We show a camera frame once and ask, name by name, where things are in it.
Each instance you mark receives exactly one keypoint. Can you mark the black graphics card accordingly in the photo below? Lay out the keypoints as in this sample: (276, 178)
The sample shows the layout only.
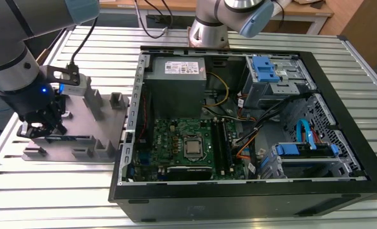
(188, 173)

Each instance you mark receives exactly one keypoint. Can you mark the black RAM slot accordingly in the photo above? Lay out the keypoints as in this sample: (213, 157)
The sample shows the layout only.
(223, 143)
(216, 143)

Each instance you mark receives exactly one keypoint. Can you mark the blue RAM stick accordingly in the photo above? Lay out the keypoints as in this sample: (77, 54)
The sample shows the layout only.
(70, 138)

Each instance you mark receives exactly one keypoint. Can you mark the black open PC case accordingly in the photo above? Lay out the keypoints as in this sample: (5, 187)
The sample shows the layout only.
(207, 205)

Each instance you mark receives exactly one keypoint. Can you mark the hard disk in blue carrier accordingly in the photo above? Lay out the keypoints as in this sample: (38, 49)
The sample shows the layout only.
(288, 150)

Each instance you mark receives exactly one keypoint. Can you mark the grey plastic parts rack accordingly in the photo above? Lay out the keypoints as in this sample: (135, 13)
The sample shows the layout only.
(85, 124)

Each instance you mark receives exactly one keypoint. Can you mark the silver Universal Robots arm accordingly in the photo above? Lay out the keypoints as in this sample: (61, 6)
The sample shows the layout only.
(9, 59)

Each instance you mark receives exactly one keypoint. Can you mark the metal drive cage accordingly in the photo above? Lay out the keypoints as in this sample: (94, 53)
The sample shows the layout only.
(283, 89)

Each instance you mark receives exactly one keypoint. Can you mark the wooden cabinet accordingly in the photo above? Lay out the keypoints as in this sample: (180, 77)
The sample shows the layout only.
(366, 23)

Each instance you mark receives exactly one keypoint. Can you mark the green motherboard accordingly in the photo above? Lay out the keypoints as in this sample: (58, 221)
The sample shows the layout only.
(172, 128)

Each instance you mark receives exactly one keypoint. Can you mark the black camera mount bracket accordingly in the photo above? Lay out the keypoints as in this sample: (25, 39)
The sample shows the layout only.
(49, 71)

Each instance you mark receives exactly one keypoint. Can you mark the silver CPU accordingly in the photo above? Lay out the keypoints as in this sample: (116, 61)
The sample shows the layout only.
(193, 147)

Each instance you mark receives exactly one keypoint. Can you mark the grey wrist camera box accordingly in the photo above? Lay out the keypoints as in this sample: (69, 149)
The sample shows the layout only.
(76, 89)

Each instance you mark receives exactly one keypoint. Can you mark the wooden desk white frame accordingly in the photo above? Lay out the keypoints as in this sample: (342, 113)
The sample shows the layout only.
(117, 3)
(302, 9)

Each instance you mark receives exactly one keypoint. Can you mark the grey power supply unit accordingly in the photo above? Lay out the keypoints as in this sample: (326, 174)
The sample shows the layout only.
(172, 95)

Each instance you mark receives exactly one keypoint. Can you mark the CPU socket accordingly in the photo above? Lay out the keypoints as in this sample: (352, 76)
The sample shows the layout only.
(184, 148)

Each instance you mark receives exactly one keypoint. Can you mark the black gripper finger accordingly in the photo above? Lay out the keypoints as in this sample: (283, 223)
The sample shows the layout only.
(57, 121)
(34, 131)

